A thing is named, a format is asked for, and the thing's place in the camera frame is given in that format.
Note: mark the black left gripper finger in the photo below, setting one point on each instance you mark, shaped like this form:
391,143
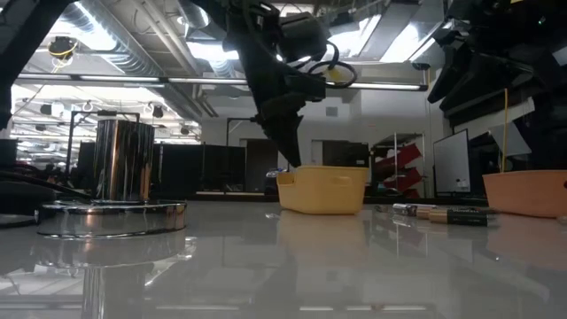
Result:
288,137

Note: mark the yellow plastic bin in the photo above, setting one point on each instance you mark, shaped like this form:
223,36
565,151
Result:
323,190

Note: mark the orange plastic bin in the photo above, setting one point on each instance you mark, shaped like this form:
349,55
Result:
527,195

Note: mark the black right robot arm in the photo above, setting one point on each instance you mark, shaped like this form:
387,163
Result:
531,53

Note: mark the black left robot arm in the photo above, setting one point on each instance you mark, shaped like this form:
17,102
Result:
13,44

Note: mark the whiteboard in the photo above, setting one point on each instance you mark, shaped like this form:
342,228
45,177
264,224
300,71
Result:
452,161

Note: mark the black partition panel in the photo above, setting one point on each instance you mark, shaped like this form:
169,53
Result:
199,168

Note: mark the shelf with red bins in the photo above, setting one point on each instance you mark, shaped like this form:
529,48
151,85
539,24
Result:
398,159

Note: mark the ceiling light strip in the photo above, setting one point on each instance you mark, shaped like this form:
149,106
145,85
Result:
119,78

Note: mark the black power adapter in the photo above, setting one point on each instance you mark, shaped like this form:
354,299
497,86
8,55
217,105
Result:
22,199

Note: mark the black box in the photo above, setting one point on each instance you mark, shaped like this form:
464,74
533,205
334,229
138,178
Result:
8,153

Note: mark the grey wall vent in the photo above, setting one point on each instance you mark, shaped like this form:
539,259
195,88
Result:
331,111

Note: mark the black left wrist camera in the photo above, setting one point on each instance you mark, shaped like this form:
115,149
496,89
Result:
303,37

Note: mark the black metal gantry frame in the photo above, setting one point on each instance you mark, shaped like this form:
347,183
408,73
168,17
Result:
228,133

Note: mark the black wall screen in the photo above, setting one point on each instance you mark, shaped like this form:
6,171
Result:
345,153

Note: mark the silver spiral ceiling duct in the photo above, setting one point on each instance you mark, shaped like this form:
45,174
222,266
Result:
128,53

